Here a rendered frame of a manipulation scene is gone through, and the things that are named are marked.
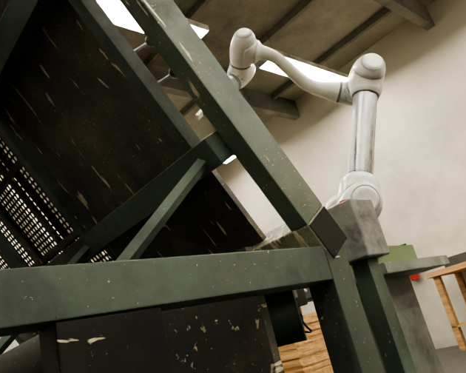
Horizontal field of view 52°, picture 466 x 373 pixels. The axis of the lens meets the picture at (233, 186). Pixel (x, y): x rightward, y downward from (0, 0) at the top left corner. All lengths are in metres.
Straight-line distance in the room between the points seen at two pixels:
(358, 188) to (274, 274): 0.79
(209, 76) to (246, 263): 0.50
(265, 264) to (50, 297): 0.49
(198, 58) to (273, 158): 0.33
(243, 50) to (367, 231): 1.06
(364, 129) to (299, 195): 0.79
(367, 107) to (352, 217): 0.72
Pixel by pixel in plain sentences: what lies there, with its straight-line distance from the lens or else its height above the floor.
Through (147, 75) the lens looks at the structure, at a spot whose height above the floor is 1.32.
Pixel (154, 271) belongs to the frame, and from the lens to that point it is 0.93.
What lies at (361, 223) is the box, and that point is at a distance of 1.47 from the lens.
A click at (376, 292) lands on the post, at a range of 1.47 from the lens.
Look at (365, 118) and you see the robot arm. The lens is 2.04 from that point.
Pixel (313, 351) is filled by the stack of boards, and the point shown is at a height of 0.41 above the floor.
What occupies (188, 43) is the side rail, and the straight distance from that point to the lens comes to 1.30.
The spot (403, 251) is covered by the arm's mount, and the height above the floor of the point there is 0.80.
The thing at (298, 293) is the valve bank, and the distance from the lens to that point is 1.61.
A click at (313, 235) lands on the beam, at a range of 1.28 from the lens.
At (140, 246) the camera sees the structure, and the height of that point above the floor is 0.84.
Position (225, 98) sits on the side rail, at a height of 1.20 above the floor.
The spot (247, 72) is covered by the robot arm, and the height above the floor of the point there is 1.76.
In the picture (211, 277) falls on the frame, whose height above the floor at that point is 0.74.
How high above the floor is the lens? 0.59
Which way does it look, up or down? 19 degrees up
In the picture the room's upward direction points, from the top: 14 degrees counter-clockwise
